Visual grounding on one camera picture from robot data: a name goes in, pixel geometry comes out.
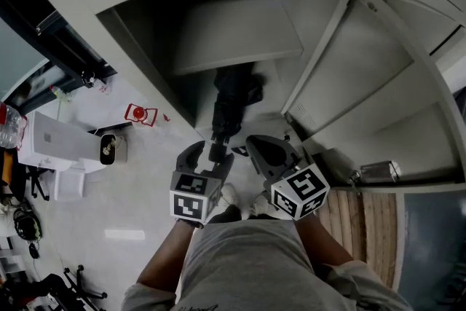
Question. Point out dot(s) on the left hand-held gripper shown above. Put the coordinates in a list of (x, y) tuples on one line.
[(191, 198)]

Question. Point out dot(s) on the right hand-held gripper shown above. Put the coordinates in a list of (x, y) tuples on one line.
[(300, 193)]

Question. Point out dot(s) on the black garment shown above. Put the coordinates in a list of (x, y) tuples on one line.
[(231, 98)]

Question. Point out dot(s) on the person's right forearm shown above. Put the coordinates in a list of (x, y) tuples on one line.
[(320, 240)]

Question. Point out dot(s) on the person's left forearm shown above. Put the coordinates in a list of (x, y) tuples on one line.
[(164, 255)]

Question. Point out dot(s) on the small black triangular pad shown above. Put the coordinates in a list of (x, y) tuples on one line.
[(240, 150)]

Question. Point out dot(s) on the person's left white shoe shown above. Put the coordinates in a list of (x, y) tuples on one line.
[(230, 194)]

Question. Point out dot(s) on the person's white shoe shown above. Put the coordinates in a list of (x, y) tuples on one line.
[(260, 205), (230, 194)]

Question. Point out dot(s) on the person's right white shoe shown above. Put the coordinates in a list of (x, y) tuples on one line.
[(260, 205)]

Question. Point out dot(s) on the person's black trousers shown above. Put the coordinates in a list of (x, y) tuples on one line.
[(227, 215)]

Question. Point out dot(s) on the small beige trash bin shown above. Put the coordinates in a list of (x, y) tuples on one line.
[(108, 149)]

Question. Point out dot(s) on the person's grey shirt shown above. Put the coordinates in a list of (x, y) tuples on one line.
[(247, 266)]

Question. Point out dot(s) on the white low platform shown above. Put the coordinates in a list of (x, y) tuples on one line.
[(109, 109)]

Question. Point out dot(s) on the wooden slat pallet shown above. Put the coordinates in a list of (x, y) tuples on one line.
[(364, 229)]

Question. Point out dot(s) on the bottle with red label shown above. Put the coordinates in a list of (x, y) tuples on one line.
[(100, 86)]

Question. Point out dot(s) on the small white box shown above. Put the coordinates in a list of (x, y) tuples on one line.
[(69, 184)]

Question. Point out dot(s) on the large white box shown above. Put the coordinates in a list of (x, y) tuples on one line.
[(58, 142)]

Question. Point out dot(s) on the clear spray bottle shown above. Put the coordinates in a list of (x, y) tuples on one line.
[(62, 94)]

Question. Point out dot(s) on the black computer mouse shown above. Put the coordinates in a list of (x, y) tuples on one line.
[(34, 250)]

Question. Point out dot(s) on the black and orange office chair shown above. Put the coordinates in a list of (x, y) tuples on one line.
[(12, 175)]

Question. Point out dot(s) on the black wheeled chair base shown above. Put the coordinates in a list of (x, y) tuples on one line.
[(54, 289)]

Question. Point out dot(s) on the pack of clear bottles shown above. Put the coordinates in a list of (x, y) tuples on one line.
[(11, 125)]

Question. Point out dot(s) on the black glass cabinet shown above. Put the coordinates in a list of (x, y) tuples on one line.
[(43, 40)]

